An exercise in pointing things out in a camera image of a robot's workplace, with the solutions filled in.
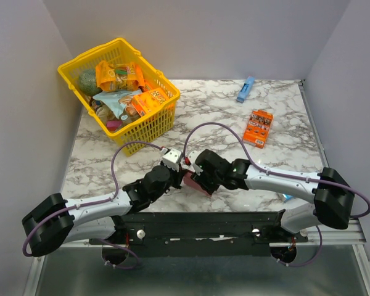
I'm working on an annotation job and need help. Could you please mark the pink paper box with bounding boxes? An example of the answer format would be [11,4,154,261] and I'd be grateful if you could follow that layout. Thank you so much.
[183,170,212,197]

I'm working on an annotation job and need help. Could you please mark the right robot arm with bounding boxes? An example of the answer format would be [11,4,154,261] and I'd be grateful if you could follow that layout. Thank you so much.
[187,149,355,242]

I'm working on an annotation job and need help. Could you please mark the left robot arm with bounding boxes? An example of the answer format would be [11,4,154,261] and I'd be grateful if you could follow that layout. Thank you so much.
[22,164,186,257]

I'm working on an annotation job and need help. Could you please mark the orange product box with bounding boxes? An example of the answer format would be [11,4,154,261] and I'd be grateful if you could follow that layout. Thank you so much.
[242,109,274,149]

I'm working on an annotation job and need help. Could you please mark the orange cracker box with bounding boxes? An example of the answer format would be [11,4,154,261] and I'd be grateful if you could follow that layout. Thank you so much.
[131,88,169,117]

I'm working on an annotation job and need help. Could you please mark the blue small box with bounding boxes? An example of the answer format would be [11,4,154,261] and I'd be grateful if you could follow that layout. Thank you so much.
[236,76,255,104]

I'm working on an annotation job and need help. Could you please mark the teal card package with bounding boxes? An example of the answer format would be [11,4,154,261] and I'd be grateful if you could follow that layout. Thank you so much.
[280,194,294,203]

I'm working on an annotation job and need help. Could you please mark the pink item in basket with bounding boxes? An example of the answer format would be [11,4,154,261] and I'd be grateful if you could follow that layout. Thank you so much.
[106,120,123,133]

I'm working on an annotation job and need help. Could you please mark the light blue snack bag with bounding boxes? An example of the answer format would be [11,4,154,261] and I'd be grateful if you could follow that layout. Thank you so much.
[93,89,142,119]

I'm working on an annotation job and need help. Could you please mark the orange snack bag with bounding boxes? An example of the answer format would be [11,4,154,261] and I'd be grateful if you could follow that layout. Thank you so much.
[95,60,145,92]

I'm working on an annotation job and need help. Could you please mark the green melon ball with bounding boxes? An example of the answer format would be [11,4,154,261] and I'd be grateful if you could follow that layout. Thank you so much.
[78,69,102,97]

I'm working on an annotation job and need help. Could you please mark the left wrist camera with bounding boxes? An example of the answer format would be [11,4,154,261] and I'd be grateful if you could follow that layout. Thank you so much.
[162,149,183,172]

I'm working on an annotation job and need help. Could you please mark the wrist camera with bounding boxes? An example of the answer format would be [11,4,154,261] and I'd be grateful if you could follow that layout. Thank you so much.
[185,150,200,166]
[162,149,183,172]

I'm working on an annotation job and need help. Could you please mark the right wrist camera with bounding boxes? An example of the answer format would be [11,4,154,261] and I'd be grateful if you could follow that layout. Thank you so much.
[185,150,200,166]

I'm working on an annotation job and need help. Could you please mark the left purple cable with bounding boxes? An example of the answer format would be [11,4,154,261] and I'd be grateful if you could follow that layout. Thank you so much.
[22,141,167,257]

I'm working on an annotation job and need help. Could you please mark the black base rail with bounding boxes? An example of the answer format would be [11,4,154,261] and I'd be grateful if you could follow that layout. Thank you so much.
[107,212,308,257]

